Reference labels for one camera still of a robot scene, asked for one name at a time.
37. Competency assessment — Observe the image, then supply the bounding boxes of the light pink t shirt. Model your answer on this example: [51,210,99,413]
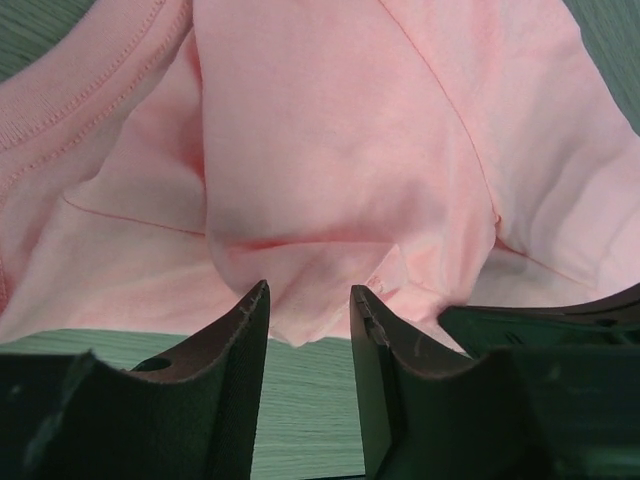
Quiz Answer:
[1,1,639,346]

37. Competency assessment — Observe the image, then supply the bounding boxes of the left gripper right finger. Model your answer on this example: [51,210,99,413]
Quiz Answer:
[350,286,639,479]

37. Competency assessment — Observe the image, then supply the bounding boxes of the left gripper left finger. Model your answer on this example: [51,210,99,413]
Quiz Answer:
[1,282,270,479]

